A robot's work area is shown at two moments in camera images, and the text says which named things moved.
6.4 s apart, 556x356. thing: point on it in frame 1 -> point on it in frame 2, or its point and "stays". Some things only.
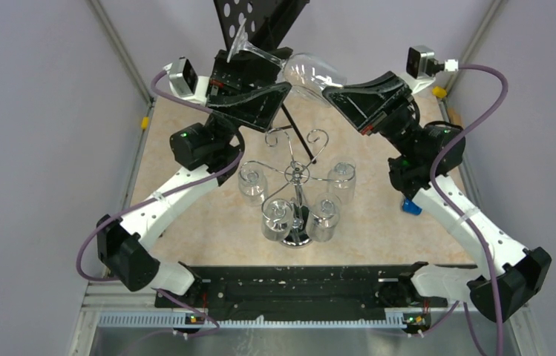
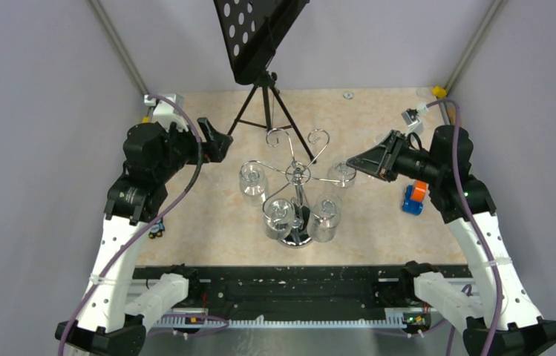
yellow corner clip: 439,91 stays
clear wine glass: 277,218 stays
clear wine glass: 252,183 stays
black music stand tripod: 260,24 stays
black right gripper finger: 258,109 -> 216,144
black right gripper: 364,102 -> 379,162
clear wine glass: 321,223 stays
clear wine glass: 308,74 -> 379,138
